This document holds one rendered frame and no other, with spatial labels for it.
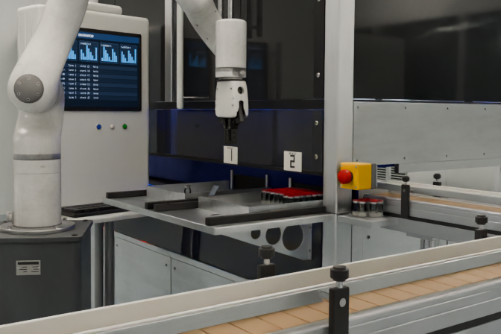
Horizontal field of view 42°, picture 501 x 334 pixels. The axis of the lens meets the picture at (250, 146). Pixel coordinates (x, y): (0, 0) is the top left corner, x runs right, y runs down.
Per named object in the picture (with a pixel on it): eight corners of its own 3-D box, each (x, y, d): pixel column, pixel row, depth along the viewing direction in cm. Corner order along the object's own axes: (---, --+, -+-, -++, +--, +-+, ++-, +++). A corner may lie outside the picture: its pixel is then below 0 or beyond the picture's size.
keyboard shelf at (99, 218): (133, 206, 270) (133, 200, 270) (177, 213, 251) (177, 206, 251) (32, 218, 238) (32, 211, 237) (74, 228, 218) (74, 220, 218)
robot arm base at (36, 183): (-10, 235, 162) (-11, 161, 161) (9, 222, 181) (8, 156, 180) (69, 234, 164) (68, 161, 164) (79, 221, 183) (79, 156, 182)
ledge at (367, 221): (371, 217, 194) (371, 211, 194) (405, 223, 184) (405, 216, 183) (337, 221, 186) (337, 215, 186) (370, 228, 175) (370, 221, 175)
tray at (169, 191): (228, 189, 245) (228, 180, 244) (271, 197, 224) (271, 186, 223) (146, 195, 225) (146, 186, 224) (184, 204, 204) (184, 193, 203)
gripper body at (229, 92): (253, 76, 176) (253, 118, 176) (231, 77, 184) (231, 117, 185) (229, 74, 171) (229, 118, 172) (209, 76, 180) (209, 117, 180)
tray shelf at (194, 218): (221, 193, 249) (221, 188, 249) (352, 218, 192) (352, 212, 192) (102, 203, 221) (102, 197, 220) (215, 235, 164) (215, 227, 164)
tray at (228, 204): (285, 200, 217) (285, 189, 217) (340, 209, 196) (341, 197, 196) (197, 208, 197) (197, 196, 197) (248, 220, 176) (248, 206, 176)
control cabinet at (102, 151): (124, 196, 283) (124, 13, 279) (152, 200, 270) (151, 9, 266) (13, 208, 246) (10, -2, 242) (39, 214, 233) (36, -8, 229)
